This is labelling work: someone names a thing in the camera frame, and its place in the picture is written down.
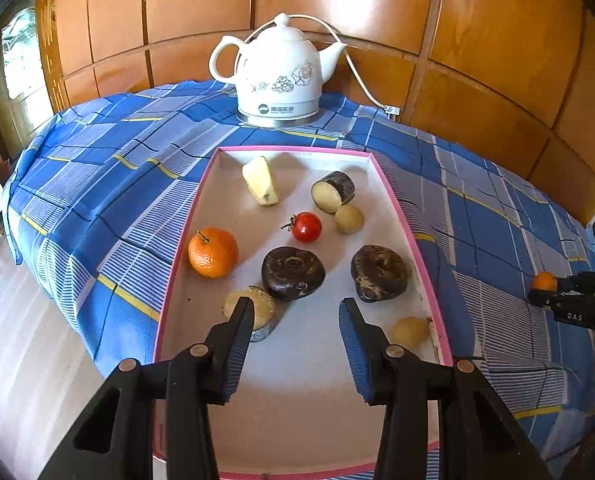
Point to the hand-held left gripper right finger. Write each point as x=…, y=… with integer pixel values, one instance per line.
x=357, y=355

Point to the rooty dark water chestnut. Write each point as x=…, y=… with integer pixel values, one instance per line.
x=380, y=272

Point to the blue plaid tablecloth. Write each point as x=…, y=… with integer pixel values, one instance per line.
x=102, y=160

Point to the red cherry tomato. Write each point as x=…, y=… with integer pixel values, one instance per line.
x=306, y=227

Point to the halved dark water chestnut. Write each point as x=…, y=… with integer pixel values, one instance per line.
x=327, y=195
x=263, y=307

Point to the small tan longan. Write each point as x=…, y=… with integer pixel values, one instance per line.
x=410, y=332
x=350, y=219

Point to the white floral electric kettle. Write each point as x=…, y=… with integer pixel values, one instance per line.
x=277, y=80

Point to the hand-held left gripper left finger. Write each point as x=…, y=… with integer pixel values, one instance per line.
x=237, y=360

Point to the wooden panelled wardrobe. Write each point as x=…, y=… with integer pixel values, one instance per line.
x=327, y=0

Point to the wooden door with glass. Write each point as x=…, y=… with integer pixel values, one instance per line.
x=22, y=60

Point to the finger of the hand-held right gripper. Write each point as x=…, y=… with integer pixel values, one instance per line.
x=570, y=283
x=545, y=300

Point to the pale yellow potato chunk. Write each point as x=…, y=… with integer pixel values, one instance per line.
x=260, y=180

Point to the smooth dark water chestnut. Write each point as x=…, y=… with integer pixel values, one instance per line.
x=292, y=275

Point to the pink cardboard tray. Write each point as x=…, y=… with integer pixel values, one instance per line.
x=297, y=410

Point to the orange mandarin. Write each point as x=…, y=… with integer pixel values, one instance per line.
x=213, y=255
x=546, y=281

